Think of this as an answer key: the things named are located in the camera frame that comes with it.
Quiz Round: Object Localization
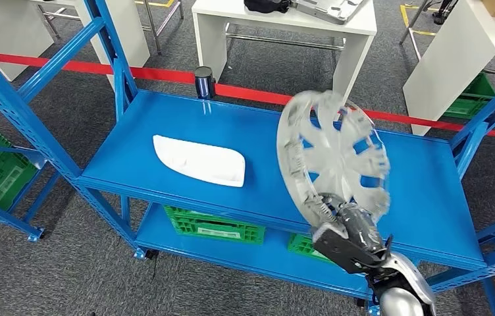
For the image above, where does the steel table frame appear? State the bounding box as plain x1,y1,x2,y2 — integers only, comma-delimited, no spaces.
136,0,184,55
400,0,454,60

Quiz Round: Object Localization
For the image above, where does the black bag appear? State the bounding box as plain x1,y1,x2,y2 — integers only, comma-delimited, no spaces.
244,0,292,14

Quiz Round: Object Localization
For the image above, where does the black barrier post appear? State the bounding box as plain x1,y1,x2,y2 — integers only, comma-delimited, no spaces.
194,66,217,100

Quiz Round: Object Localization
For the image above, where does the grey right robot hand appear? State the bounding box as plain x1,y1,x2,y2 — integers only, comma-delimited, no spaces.
314,195,387,256

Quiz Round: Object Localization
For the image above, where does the red barrier belt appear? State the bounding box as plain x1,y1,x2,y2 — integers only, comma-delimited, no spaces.
0,51,495,143

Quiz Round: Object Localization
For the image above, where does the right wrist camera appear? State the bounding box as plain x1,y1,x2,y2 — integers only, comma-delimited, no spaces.
311,222,393,275

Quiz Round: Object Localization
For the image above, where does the grey plastic wheel hubcap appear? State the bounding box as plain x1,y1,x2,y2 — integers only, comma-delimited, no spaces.
275,89,392,232

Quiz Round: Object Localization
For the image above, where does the white plastic mirror cover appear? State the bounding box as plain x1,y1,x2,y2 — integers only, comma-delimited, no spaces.
152,134,247,188

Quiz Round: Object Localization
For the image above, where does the grey metal tray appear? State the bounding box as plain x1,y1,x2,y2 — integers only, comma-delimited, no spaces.
291,0,368,25

